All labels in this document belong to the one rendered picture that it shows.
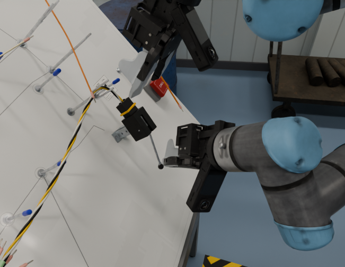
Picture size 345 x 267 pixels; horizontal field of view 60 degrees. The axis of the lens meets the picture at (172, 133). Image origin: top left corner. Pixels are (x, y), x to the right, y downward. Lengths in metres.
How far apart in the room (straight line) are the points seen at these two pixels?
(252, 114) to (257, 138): 2.04
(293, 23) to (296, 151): 0.16
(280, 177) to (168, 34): 0.28
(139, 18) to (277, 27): 0.26
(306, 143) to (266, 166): 0.06
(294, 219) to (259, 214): 1.43
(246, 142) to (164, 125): 0.42
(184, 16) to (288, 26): 0.21
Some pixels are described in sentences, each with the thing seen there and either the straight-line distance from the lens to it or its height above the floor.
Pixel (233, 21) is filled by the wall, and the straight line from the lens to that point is 2.74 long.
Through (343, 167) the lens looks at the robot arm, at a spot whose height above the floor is 1.23.
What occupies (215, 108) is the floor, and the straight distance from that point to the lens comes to 2.48.
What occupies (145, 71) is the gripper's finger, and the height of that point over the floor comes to 1.31.
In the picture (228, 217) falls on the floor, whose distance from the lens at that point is 1.85.
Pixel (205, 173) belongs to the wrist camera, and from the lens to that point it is 0.54.
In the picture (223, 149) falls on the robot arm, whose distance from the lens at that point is 0.48.
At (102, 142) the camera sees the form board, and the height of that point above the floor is 1.11.
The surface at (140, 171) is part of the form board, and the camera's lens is 0.72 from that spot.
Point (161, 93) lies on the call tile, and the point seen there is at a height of 1.09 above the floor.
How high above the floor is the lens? 1.59
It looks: 45 degrees down
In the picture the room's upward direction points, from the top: 2 degrees counter-clockwise
